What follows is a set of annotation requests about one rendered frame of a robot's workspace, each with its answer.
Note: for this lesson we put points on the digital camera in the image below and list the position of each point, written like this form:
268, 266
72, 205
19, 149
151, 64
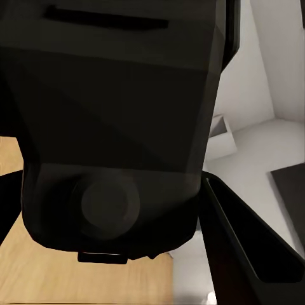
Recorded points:
111, 102

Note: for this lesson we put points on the bookcase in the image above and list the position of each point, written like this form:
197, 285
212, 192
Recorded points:
220, 143

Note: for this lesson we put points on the wall mounted tv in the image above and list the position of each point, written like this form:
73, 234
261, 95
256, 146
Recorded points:
290, 182

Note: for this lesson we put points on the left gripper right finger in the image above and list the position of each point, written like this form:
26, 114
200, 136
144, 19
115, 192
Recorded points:
250, 263

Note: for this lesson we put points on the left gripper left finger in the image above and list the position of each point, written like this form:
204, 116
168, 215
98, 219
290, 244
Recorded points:
10, 207

